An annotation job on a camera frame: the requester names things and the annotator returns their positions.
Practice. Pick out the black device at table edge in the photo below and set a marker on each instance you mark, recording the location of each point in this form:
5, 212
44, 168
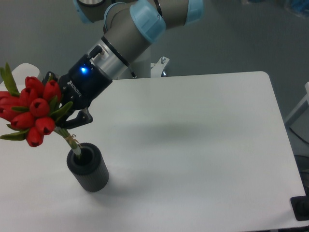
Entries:
300, 205

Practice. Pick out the transparent container blue items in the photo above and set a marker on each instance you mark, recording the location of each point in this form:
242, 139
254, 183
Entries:
299, 8

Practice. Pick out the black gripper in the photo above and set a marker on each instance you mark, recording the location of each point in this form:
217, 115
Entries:
83, 83

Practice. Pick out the white chair armrest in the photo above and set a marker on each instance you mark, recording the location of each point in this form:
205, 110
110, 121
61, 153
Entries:
24, 70

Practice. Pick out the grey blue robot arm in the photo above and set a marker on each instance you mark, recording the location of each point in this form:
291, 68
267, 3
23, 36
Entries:
131, 26

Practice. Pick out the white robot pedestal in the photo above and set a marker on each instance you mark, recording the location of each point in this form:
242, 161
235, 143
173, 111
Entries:
143, 68

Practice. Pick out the dark grey ribbed vase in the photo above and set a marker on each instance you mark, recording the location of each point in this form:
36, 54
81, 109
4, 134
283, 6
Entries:
89, 168

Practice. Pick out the white furniture frame right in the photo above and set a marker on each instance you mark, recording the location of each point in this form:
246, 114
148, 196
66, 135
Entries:
296, 112

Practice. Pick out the red tulip bouquet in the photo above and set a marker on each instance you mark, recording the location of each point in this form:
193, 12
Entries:
33, 112

